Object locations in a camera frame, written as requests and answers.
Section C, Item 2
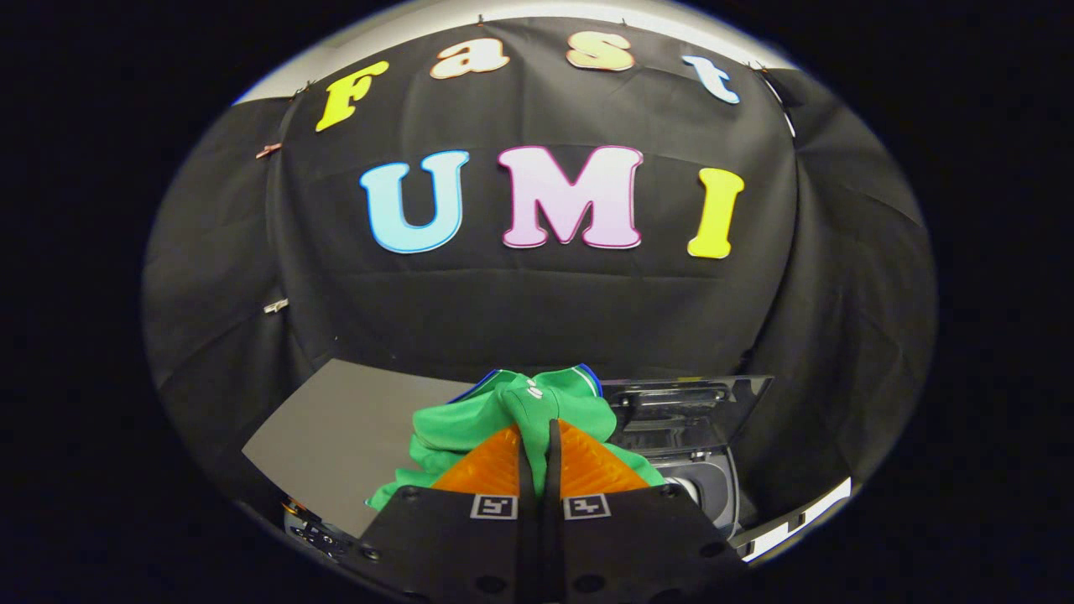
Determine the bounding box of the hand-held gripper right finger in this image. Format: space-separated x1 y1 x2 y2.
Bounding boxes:
541 418 749 604

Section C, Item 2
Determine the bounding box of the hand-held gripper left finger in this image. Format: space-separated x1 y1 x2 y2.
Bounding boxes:
357 422 540 604

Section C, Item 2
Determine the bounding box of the green polo shirt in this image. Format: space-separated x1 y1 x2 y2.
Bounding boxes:
367 363 665 511

